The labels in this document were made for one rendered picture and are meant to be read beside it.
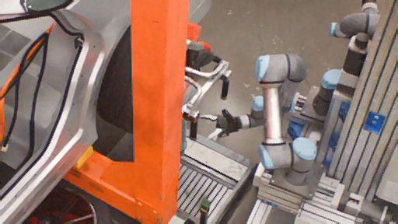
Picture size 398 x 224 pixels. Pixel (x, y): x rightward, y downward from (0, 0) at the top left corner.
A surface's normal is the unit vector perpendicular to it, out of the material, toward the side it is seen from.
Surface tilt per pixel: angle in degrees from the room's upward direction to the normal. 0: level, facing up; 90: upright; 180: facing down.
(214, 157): 0
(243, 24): 0
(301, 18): 0
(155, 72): 90
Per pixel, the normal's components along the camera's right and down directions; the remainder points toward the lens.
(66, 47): -0.39, 0.01
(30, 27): 0.01, -0.65
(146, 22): -0.55, 0.65
